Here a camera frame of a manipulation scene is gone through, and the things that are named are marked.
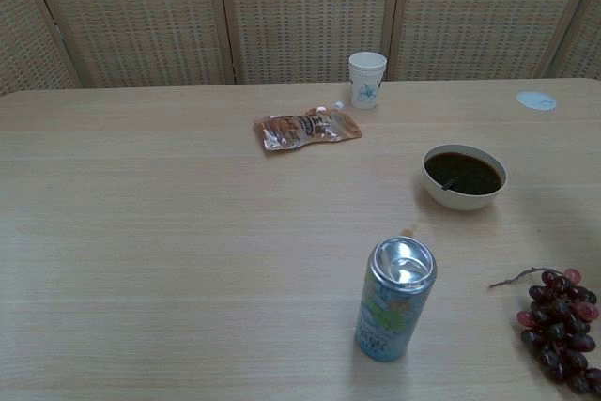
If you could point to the bunch of dark red grapes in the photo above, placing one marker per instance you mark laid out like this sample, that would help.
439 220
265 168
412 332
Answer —
559 321

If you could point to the brown spouted food pouch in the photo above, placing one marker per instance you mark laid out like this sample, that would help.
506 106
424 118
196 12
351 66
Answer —
305 131

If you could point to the white paper cup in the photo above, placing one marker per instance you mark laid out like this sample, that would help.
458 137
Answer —
366 84

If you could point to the woven bamboo folding screen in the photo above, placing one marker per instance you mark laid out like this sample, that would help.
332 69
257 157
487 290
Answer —
300 16

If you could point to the blue aluminium drink can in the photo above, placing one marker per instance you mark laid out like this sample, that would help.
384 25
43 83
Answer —
392 307

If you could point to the white round lid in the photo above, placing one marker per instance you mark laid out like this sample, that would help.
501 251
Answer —
536 101

